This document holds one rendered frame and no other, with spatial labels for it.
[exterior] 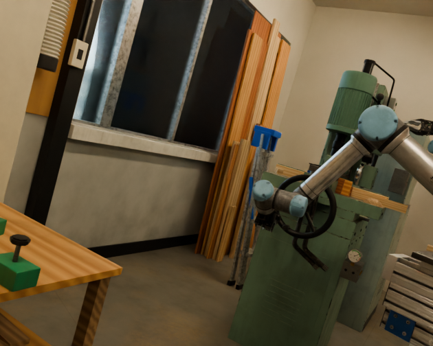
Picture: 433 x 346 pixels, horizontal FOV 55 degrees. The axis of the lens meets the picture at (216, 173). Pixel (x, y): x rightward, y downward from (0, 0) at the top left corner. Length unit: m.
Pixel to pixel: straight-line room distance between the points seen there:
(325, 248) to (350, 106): 0.71
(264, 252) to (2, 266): 1.38
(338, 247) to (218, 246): 1.63
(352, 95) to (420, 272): 0.96
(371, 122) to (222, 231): 2.29
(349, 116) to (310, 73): 2.70
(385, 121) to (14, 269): 1.11
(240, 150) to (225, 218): 0.59
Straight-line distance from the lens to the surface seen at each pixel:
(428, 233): 4.44
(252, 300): 2.23
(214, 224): 3.50
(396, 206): 2.18
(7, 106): 1.82
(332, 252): 2.08
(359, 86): 2.18
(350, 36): 4.84
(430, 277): 1.58
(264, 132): 2.96
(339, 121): 2.16
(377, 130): 1.39
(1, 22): 1.78
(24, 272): 1.09
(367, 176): 2.35
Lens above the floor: 1.01
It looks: 5 degrees down
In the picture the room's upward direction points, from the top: 16 degrees clockwise
